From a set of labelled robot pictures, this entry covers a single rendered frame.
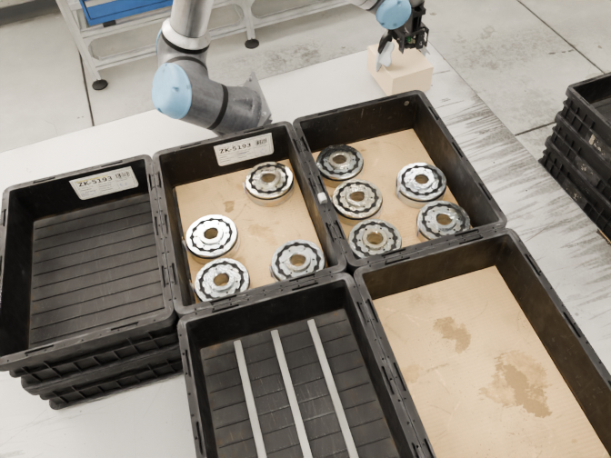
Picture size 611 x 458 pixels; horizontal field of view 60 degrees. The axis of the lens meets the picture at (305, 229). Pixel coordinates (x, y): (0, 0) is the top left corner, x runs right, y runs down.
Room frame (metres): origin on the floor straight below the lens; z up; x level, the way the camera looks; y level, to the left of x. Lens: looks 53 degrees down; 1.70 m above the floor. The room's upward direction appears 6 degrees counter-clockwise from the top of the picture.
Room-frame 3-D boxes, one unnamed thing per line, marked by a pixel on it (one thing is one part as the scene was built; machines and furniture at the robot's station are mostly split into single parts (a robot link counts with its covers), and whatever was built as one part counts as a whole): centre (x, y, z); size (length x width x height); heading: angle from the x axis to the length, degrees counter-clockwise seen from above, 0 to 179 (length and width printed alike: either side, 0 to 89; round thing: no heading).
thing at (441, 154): (0.71, -0.18, 0.87); 0.40 x 0.30 x 0.11; 11
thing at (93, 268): (0.59, 0.41, 0.87); 0.40 x 0.30 x 0.11; 11
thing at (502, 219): (0.71, -0.18, 0.92); 0.40 x 0.30 x 0.02; 11
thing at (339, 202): (0.69, -0.11, 0.86); 0.10 x 0.10 x 0.01
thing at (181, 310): (0.65, 0.12, 0.92); 0.40 x 0.30 x 0.02; 11
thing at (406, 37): (1.21, -0.32, 0.91); 0.09 x 0.08 x 0.12; 16
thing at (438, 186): (0.72, -0.25, 0.86); 0.10 x 0.10 x 0.01
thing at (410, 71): (1.24, -0.31, 0.76); 0.16 x 0.12 x 0.07; 16
